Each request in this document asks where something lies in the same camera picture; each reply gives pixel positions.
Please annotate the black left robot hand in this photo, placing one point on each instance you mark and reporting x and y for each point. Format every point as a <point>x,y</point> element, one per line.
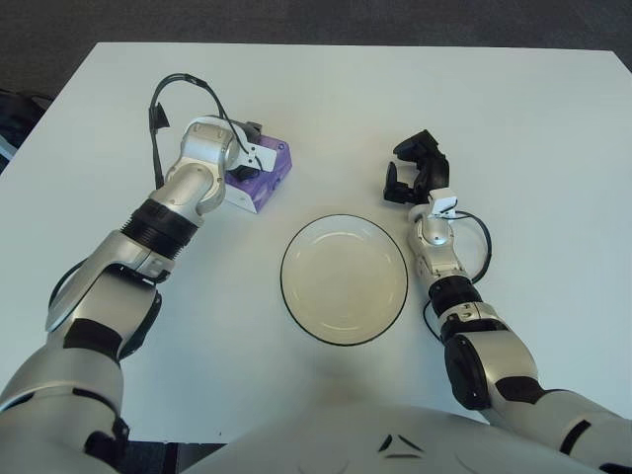
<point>253,129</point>

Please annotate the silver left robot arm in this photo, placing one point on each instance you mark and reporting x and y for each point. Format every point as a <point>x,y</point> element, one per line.
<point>192,182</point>

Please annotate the black bag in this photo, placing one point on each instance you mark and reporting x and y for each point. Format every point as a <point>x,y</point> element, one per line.
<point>15,113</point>

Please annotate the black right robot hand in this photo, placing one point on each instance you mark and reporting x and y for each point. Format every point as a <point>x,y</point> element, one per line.
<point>434,173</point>

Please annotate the white plate with black rim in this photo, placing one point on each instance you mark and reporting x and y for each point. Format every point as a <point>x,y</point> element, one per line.
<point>343,279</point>

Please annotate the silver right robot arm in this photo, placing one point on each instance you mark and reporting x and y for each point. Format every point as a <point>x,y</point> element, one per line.
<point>494,345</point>

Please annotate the purple tissue paper pack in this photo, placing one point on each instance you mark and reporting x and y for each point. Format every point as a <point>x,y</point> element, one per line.
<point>276,168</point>

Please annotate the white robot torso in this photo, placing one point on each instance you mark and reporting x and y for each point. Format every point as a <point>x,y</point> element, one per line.
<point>321,439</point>

